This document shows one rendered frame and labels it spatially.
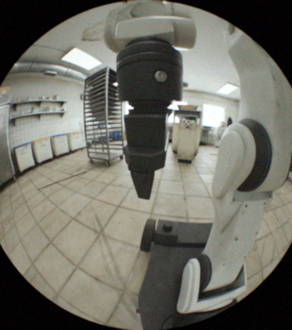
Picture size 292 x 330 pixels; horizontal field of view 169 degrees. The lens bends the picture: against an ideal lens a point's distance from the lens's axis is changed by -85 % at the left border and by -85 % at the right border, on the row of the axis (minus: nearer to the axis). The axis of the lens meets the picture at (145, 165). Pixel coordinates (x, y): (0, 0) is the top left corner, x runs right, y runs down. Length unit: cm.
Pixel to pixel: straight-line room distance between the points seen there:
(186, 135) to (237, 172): 174
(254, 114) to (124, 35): 23
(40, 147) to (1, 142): 129
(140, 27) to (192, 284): 48
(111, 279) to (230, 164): 68
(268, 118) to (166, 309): 56
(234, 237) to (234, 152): 17
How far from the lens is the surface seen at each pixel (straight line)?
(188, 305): 34
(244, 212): 24
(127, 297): 65
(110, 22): 20
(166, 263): 48
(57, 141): 346
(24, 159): 316
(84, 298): 72
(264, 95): 22
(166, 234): 49
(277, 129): 20
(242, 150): 18
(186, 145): 191
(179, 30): 16
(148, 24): 16
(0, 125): 297
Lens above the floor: 64
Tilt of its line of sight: 21 degrees down
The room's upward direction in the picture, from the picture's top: straight up
